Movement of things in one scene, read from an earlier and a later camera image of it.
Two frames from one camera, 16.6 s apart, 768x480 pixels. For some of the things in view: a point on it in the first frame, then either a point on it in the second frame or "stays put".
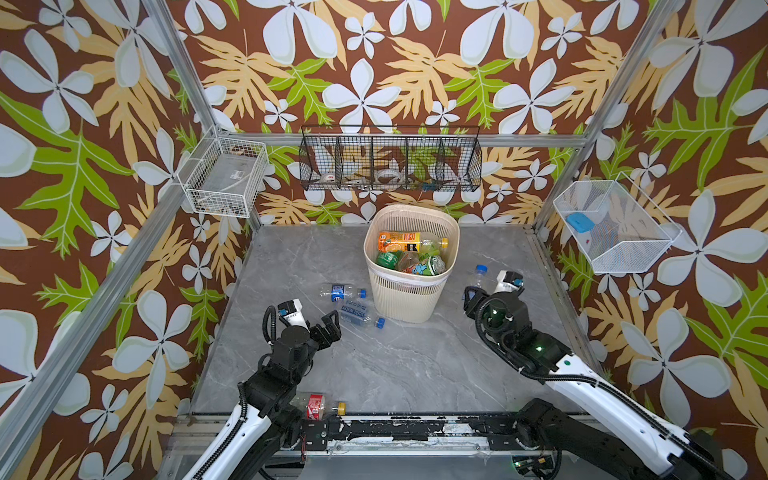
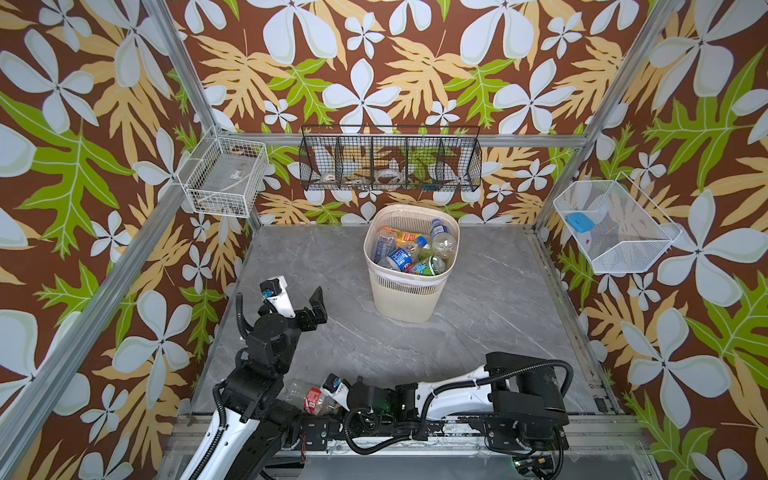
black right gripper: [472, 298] to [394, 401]
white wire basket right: [616, 225] stays put
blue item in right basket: [580, 222] stays put
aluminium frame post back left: [189, 74] stays put
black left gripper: [332, 330] to [309, 322]
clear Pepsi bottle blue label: [335, 292] to [400, 258]
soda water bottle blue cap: [360, 314] to [385, 242]
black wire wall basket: [398, 158] stays put
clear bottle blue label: [480, 271] to [442, 240]
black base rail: [325, 434] stays put
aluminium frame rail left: [85, 317] stays put
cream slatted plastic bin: [408, 297] stays put
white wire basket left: [225, 177] stays put
